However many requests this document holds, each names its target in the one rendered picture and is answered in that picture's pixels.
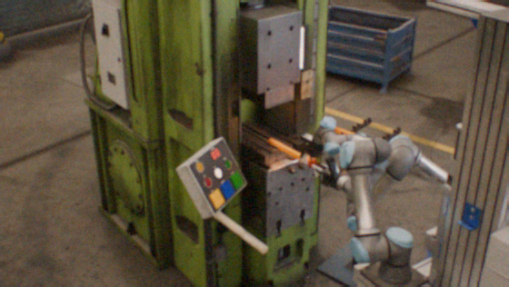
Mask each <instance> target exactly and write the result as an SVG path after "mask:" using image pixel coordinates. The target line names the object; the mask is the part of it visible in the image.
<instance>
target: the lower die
mask: <svg viewBox="0 0 509 287"><path fill-rule="evenodd" d="M241 123H243V124H245V125H247V126H248V127H252V128H254V129H255V130H256V131H257V132H259V133H261V134H264V135H266V136H268V137H269V138H270V139H271V138H272V139H274V140H276V141H278V142H280V143H282V144H283V145H285V146H287V147H289V148H292V145H291V144H290V143H289V142H286V141H284V140H283V141H282V139H281V138H279V137H278V136H277V137H276V135H275V134H270V133H267V132H266V130H265V129H263V130H262V128H261V127H257V126H256V125H255V124H253V123H251V122H249V121H245V122H241ZM241 135H242V136H243V138H245V137H246V138H247V141H249V142H247V141H246V139H244V140H243V148H244V151H246V152H248V153H249V154H252V144H254V143H256V147H255V144H254V145H253V156H254V157H256V148H257V147H258V146H261V147H259V148H257V157H258V159H259V160H260V161H261V162H264V163H267V164H271V163H275V160H277V162H279V161H281V160H283V159H285V158H287V157H289V155H291V154H288V153H285V152H283V150H281V149H280V148H279V147H277V146H275V144H273V143H270V142H268V141H266V140H265V139H263V138H261V136H259V135H257V134H254V133H252V132H250V131H248V130H247V129H246V128H244V127H241ZM251 141H252V144H251ZM261 148H262V149H261Z"/></svg>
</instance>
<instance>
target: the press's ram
mask: <svg viewBox="0 0 509 287"><path fill-rule="evenodd" d="M239 8H240V7H239ZM240 26H241V70H240V85H241V86H242V87H244V88H246V89H247V90H249V91H251V92H255V93H257V94H260V93H263V92H267V90H268V91H272V90H274V89H277V88H280V87H282V86H286V85H289V84H296V83H298V82H300V77H301V52H302V11H299V10H296V9H293V8H291V7H288V6H282V5H278V4H275V3H273V2H269V1H267V0H263V6H262V7H261V8H257V9H243V8H240Z"/></svg>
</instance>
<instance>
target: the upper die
mask: <svg viewBox="0 0 509 287"><path fill-rule="evenodd" d="M241 97H243V98H244V99H247V100H249V101H251V102H253V103H255V104H257V105H259V106H262V107H263V108H268V107H270V106H276V105H278V104H282V103H285V102H288V101H290V100H293V99H294V85H293V84H289V85H286V86H282V87H280V88H277V89H274V90H272V91H268V90H267V92H263V93H260V94H257V93H255V92H251V91H249V90H247V89H246V88H244V87H242V86H241Z"/></svg>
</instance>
